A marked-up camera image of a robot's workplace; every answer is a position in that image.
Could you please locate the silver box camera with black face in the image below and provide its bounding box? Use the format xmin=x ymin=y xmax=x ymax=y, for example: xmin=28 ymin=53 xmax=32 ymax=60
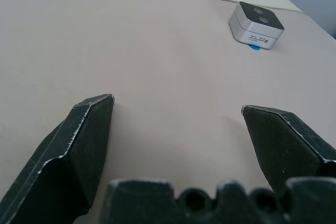
xmin=228 ymin=1 xmax=286 ymax=50

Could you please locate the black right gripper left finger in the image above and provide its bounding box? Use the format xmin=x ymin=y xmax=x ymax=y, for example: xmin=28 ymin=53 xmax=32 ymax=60
xmin=0 ymin=93 xmax=116 ymax=224

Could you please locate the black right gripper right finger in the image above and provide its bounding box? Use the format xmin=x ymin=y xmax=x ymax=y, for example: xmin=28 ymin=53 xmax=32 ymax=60
xmin=241 ymin=105 xmax=336 ymax=193

